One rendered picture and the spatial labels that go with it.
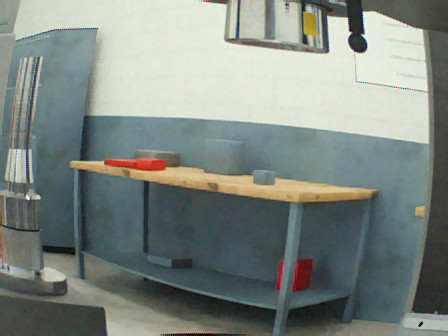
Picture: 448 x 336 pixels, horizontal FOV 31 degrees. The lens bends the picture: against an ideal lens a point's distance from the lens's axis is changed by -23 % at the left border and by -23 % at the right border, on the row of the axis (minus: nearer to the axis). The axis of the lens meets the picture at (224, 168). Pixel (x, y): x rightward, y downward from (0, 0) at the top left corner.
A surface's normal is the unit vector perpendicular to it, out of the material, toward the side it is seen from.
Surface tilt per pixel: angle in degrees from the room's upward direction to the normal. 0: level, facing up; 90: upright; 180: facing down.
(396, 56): 90
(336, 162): 90
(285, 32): 90
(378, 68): 90
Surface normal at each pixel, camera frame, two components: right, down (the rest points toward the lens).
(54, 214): 0.67, 0.08
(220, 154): -0.77, -0.01
